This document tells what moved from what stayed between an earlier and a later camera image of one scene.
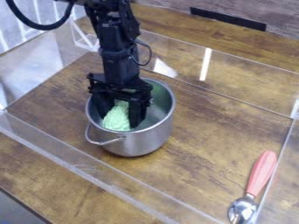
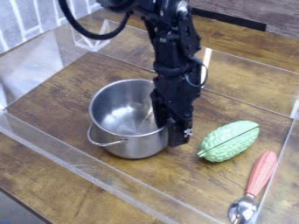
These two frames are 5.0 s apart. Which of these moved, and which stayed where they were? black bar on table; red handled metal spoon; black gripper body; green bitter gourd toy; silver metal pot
Moved: green bitter gourd toy; black gripper body
Stayed: red handled metal spoon; silver metal pot; black bar on table
